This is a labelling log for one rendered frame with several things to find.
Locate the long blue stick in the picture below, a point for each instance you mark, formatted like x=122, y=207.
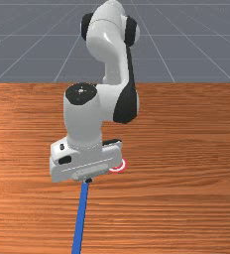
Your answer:
x=80, y=218

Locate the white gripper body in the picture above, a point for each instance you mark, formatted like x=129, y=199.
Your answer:
x=84, y=162

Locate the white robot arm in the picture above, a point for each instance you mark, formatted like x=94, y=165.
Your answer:
x=84, y=112

